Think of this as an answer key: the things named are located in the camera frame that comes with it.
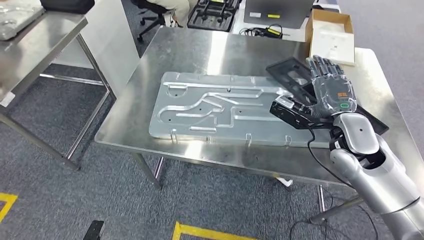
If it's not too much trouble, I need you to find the yellow floor tape square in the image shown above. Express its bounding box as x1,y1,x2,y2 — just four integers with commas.
171,221,259,240
0,193,18,224

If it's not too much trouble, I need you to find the black right wrist camera bracket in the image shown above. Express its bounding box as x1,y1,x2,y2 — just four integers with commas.
269,100,335,131

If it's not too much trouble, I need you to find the white foam sheet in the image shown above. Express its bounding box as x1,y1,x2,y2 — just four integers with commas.
309,19,356,66

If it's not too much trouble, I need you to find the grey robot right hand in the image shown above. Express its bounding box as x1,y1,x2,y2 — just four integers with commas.
291,55,359,119

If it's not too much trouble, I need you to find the white cabinet panel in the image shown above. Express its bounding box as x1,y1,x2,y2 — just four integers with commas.
52,0,141,98

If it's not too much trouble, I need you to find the stainless steel side table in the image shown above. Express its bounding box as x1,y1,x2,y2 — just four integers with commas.
0,9,111,172

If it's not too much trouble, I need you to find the open cardboard box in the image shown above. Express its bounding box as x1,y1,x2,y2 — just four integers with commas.
304,8,356,67

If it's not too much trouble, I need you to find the black plastic frame part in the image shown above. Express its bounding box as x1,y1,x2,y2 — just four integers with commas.
265,56,390,136

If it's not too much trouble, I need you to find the stainless steel workbench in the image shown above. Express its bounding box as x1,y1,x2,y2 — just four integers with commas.
95,26,424,226

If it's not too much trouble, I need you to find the black tangled floor cable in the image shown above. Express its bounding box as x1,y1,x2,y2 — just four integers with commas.
289,185,380,240

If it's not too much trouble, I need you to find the black device with yellow label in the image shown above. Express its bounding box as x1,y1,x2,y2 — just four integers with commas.
238,23,285,40

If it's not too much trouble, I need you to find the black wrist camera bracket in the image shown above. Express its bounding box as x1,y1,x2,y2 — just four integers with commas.
82,220,105,240
269,100,335,131

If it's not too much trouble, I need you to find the black office chair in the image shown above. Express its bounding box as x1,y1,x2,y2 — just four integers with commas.
130,0,174,43

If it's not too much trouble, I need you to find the person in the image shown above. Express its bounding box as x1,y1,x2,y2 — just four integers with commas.
145,0,199,28

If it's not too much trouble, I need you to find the white paper label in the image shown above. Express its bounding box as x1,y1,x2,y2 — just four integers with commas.
0,91,16,108

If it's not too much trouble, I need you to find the black hard case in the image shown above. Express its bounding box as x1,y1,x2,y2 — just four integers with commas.
39,0,96,15

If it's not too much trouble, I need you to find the grey stamped metal plate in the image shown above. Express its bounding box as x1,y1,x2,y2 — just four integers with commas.
148,71,333,149

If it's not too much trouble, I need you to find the black left wrist camera bracket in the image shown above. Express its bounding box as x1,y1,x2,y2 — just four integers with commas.
82,220,105,240

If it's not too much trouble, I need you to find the black moulded tool tray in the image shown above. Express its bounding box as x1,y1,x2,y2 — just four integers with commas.
187,0,243,33

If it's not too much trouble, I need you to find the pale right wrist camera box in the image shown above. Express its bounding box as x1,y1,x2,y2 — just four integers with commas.
276,96,296,109

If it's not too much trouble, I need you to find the grey flat mat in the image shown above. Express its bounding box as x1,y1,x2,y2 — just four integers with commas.
243,0,316,30

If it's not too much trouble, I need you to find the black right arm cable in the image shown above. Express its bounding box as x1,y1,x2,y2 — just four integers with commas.
306,127,356,190

